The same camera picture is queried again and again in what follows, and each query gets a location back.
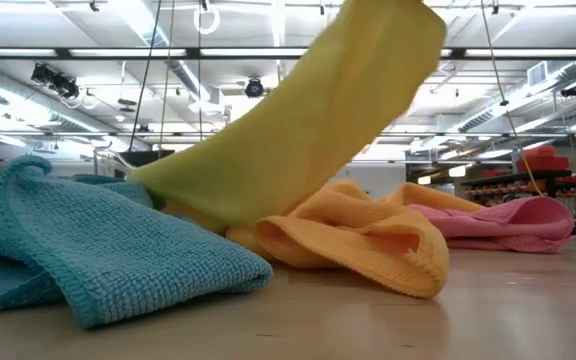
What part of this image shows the yellow microfiber towel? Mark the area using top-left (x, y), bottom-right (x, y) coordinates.
top-left (127, 0), bottom-right (448, 234)

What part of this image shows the orange microfiber towel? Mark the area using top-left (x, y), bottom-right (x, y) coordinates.
top-left (162, 180), bottom-right (451, 300)
top-left (382, 182), bottom-right (487, 214)

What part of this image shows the pink microfiber towel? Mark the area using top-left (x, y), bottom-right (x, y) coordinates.
top-left (407, 195), bottom-right (576, 255)

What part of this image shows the blue microfiber towel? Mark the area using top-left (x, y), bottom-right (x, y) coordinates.
top-left (0, 155), bottom-right (274, 330)

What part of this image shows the round black ceiling fixture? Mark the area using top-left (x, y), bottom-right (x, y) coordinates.
top-left (244, 77), bottom-right (265, 99)

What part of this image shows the black monitor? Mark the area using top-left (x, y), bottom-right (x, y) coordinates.
top-left (117, 149), bottom-right (175, 169)

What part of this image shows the black overhead beam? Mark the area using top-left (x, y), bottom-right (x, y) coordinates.
top-left (0, 46), bottom-right (576, 61)

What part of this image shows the black hanging cable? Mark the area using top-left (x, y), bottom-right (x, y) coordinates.
top-left (127, 0), bottom-right (164, 151)

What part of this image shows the white hanging ring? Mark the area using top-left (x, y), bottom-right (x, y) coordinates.
top-left (192, 3), bottom-right (221, 35)

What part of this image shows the yellow hanging cable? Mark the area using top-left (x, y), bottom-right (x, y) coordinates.
top-left (480, 0), bottom-right (544, 196)

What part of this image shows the black ceiling camera rig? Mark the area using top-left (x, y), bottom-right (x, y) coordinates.
top-left (30, 63), bottom-right (80, 100)

